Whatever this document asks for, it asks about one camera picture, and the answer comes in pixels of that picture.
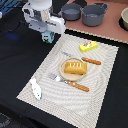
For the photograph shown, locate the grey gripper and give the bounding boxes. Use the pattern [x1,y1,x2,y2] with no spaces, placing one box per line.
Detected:
[22,3,66,34]

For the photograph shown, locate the yellow butter box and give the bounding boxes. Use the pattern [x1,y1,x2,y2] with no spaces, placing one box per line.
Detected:
[79,41,97,52]

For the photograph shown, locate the orange bread loaf toy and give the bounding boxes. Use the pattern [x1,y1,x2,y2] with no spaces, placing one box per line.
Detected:
[64,62,87,74]

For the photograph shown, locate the white fish toy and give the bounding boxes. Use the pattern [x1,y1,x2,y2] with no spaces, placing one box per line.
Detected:
[30,78,42,100]

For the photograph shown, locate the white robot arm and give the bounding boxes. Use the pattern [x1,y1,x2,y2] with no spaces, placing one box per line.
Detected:
[22,0,66,34]

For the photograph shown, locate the light blue milk carton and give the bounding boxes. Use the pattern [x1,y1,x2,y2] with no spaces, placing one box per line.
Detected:
[42,31,55,43]

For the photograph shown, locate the small dark grey pot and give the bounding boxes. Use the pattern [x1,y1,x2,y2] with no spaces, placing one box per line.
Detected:
[61,3,81,21]

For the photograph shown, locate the large dark grey pot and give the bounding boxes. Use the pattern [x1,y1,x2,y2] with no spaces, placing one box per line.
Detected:
[81,3,108,27]

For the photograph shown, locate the wooden round plate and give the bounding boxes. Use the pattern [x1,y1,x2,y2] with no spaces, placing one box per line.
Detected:
[59,58,87,81]

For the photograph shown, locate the salmon pink mat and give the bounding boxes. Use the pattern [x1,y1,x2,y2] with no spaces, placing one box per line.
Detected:
[54,0,128,44]

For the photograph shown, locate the beige bowl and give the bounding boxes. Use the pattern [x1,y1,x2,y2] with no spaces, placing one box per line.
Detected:
[121,7,128,30]

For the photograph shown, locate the beige woven placemat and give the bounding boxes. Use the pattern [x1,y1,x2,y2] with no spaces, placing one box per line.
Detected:
[17,34,118,128]

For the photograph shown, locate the fork with wooden handle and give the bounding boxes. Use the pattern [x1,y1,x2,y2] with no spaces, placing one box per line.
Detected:
[48,73,89,92]

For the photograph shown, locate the knife with wooden handle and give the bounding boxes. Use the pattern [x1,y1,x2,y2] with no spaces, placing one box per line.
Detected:
[61,51,101,65]

